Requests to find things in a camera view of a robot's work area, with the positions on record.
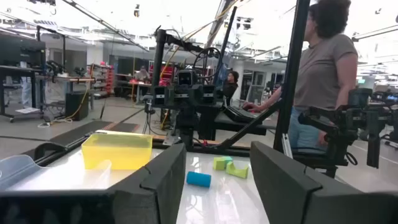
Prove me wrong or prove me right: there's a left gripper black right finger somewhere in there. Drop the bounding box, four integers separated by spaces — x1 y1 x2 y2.
249 141 398 224

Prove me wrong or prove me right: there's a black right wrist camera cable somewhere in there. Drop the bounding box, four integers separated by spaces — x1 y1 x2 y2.
192 46 223 79

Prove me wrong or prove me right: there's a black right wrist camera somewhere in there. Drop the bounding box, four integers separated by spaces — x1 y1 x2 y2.
176 69 199 86

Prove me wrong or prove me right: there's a green foam arch block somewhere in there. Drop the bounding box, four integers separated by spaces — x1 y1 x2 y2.
225 161 249 180

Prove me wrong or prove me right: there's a blue foam cylinder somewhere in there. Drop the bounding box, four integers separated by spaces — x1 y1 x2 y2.
186 170 212 189

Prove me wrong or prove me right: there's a black metal rig frame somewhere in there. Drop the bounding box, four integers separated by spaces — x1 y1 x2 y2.
21 0 312 167

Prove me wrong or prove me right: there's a shelf with red bins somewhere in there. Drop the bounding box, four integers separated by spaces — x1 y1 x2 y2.
88 63 115 100

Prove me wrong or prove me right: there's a black desk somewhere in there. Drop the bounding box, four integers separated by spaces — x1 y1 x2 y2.
0 65 46 123

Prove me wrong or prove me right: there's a black keyboard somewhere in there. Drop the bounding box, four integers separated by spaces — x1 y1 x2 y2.
223 105 261 124

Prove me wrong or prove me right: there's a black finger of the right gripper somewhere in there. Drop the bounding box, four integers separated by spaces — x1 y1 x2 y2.
201 84 217 105
154 86 168 107

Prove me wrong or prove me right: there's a black floor box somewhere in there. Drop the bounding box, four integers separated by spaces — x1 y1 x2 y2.
65 91 90 121

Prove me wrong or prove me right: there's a red storage bin rack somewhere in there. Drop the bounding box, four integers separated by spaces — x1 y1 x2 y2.
149 62 175 87

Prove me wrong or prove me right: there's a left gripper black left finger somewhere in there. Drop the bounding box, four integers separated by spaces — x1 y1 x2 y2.
0 142 187 224

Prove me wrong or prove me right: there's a person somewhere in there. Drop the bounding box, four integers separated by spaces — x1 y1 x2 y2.
134 65 151 82
242 0 359 153
221 70 240 106

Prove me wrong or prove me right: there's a black desk monitor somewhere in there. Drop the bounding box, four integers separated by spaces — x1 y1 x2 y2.
0 36 47 68

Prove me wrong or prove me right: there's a yellow translucent plastic bin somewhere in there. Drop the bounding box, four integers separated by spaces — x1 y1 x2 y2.
81 133 154 170

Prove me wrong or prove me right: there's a clear plastic bin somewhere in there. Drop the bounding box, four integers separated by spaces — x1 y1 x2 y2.
0 154 113 191

